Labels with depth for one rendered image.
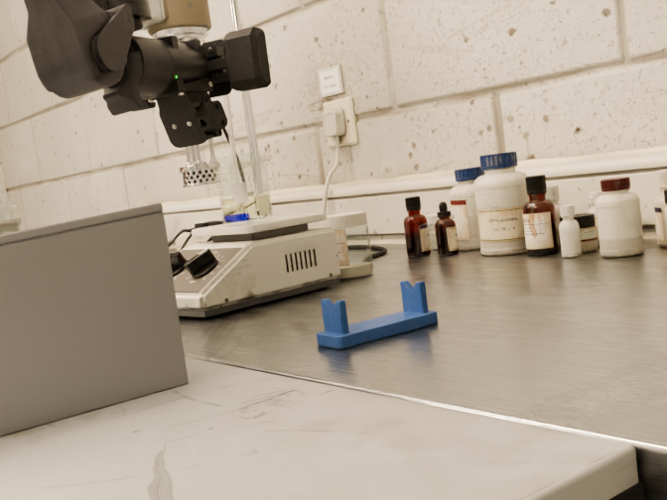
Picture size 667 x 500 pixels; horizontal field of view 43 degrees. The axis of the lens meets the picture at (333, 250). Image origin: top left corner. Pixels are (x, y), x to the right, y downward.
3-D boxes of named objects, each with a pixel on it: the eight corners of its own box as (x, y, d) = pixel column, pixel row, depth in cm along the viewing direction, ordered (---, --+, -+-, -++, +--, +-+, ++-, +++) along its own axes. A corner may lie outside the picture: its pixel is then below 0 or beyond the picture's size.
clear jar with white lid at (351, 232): (351, 273, 111) (343, 211, 110) (384, 273, 106) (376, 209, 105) (317, 281, 107) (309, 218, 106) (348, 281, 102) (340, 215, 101)
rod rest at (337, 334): (340, 350, 63) (333, 303, 63) (316, 345, 66) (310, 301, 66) (440, 322, 69) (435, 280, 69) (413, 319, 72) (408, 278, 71)
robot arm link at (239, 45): (74, 53, 89) (83, 111, 90) (223, 18, 81) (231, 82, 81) (125, 58, 96) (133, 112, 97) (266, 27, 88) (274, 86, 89)
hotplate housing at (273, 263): (204, 321, 86) (194, 243, 85) (138, 316, 95) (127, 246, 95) (357, 282, 101) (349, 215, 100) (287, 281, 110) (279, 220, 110)
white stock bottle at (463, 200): (500, 243, 123) (491, 164, 122) (500, 248, 117) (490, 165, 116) (457, 247, 124) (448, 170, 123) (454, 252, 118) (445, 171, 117)
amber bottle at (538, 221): (537, 251, 108) (529, 176, 107) (565, 250, 105) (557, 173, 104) (521, 256, 105) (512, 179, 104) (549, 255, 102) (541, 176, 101)
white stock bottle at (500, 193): (483, 251, 115) (472, 156, 114) (537, 246, 113) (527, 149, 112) (478, 258, 109) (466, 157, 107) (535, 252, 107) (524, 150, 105)
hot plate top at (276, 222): (250, 233, 91) (249, 225, 91) (188, 237, 99) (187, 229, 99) (331, 219, 99) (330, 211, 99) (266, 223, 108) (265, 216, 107)
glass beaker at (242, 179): (286, 220, 99) (277, 148, 98) (240, 228, 95) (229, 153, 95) (254, 222, 105) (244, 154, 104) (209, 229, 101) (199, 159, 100)
